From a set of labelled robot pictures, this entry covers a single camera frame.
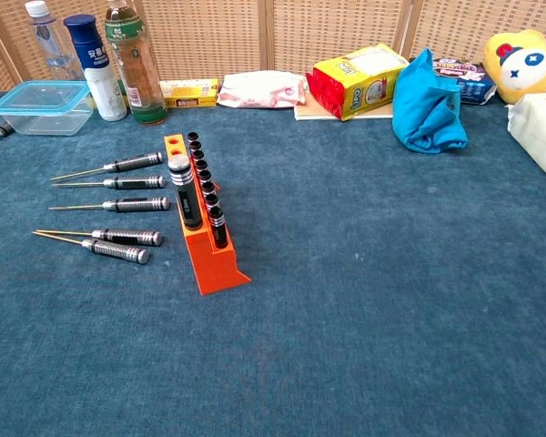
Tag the black socket bit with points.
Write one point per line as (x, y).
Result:
(198, 155)
(212, 200)
(192, 136)
(218, 227)
(201, 165)
(195, 146)
(205, 175)
(208, 187)

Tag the white soft tissue pack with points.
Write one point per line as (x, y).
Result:
(541, 132)

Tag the clear container with blue lid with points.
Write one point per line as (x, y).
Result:
(41, 109)

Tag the wicker folding screen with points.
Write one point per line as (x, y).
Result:
(209, 36)

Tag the blue cloth bag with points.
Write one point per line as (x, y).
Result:
(423, 109)

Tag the yellow cardboard box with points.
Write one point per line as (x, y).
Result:
(191, 93)

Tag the clear plastic water bottle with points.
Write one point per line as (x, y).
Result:
(50, 45)

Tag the dark purple printed package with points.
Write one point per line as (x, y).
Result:
(473, 82)

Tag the green-label tea bottle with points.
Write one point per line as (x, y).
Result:
(138, 68)

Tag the yellow red snack bag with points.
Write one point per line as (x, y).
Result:
(359, 86)

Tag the orange tool holder stand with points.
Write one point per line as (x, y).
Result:
(214, 268)

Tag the pink wet wipes pack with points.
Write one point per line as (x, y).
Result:
(259, 91)

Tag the slim black silver screwdriver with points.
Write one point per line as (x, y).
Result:
(118, 250)
(141, 204)
(136, 182)
(132, 237)
(136, 161)

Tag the white bottle with blue cap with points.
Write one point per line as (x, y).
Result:
(102, 91)

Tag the yellow plush toy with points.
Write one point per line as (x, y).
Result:
(523, 64)

